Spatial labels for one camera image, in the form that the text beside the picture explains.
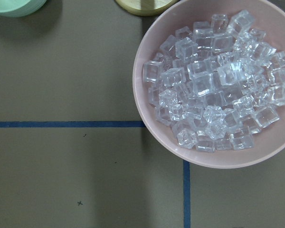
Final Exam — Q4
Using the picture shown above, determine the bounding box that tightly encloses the pink bowl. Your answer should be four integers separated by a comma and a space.
133, 0, 285, 169

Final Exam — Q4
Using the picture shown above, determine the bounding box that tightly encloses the wooden stand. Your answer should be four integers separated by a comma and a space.
115, 0, 178, 16

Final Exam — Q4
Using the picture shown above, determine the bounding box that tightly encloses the green bowl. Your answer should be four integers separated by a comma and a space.
0, 0, 47, 17

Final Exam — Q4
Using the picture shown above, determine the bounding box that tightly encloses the clear ice cubes pile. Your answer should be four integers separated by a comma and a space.
142, 10, 285, 152

